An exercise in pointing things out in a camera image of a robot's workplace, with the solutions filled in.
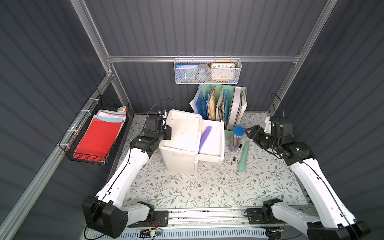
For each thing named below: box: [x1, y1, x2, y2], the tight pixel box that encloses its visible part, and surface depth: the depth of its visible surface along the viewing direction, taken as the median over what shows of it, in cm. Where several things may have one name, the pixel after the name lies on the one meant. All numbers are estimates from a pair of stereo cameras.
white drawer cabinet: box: [159, 109, 203, 175], surface depth 79 cm
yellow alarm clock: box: [210, 62, 236, 82], surface depth 90 cm
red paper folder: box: [73, 118, 124, 162], surface depth 72 cm
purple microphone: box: [198, 125, 212, 154], surface depth 88 cm
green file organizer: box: [189, 84, 248, 145], surface depth 100 cm
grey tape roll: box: [195, 63, 211, 82], surface depth 90 cm
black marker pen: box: [232, 144, 243, 162], surface depth 99 cm
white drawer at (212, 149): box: [197, 119, 225, 162], surface depth 85 cm
